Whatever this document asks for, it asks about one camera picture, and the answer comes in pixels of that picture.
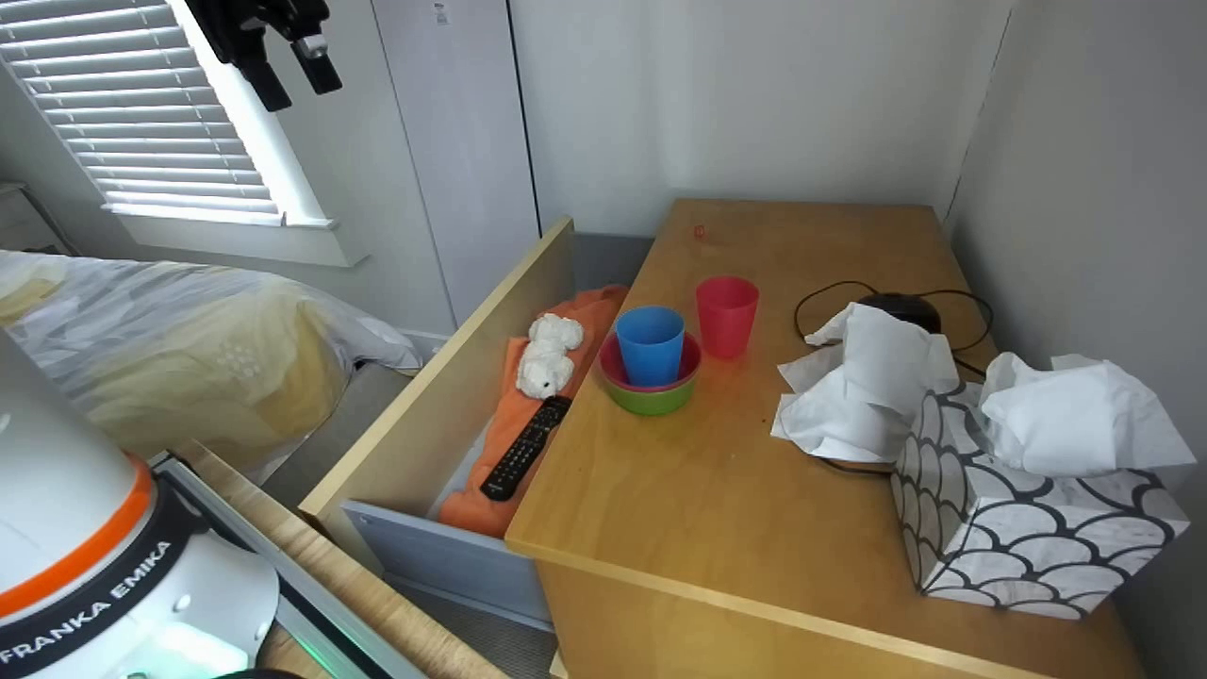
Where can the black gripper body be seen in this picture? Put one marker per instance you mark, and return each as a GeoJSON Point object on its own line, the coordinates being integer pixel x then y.
{"type": "Point", "coordinates": [260, 19]}

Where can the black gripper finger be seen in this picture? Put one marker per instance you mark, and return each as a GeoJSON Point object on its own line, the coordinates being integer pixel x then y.
{"type": "Point", "coordinates": [319, 61]}
{"type": "Point", "coordinates": [265, 76]}

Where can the pink plastic bowl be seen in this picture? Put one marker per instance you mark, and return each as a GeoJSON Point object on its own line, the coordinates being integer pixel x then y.
{"type": "Point", "coordinates": [610, 366]}

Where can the blue plastic cup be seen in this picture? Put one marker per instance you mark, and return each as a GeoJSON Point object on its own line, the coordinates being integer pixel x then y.
{"type": "Point", "coordinates": [652, 352]}

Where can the green plastic bowl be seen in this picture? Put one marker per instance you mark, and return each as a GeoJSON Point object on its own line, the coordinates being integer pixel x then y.
{"type": "Point", "coordinates": [646, 401]}

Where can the wooden drawer with grey inside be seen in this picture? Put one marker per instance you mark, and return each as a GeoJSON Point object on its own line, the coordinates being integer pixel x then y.
{"type": "Point", "coordinates": [428, 401]}

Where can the red plastic cup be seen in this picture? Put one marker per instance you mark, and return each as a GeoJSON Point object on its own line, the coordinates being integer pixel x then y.
{"type": "Point", "coordinates": [727, 322]}

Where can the white window blinds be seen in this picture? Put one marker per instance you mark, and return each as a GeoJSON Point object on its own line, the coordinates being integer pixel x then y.
{"type": "Point", "coordinates": [138, 113]}

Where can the white bed cover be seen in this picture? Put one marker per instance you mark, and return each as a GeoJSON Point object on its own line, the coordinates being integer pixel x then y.
{"type": "Point", "coordinates": [153, 342]}

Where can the white rolled sock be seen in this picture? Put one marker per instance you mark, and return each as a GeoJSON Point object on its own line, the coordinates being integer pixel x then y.
{"type": "Point", "coordinates": [550, 363]}

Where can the black TV remote control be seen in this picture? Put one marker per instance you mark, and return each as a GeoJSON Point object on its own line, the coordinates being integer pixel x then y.
{"type": "Point", "coordinates": [529, 447]}

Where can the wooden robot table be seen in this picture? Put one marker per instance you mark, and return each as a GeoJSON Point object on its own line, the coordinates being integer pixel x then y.
{"type": "Point", "coordinates": [364, 590]}

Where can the wooden dresser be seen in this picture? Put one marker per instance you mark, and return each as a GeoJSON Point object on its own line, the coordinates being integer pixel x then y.
{"type": "Point", "coordinates": [702, 501]}

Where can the crumpled white tissue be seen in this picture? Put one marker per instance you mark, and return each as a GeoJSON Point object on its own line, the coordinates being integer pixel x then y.
{"type": "Point", "coordinates": [869, 378]}

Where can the white tissue in box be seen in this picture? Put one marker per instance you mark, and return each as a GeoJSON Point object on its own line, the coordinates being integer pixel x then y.
{"type": "Point", "coordinates": [1081, 418]}

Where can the scale-patterned tissue box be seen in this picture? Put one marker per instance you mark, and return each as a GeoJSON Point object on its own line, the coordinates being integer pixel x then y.
{"type": "Point", "coordinates": [1020, 542]}

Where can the white window frame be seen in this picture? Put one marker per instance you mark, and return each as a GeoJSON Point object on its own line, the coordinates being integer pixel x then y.
{"type": "Point", "coordinates": [250, 239]}

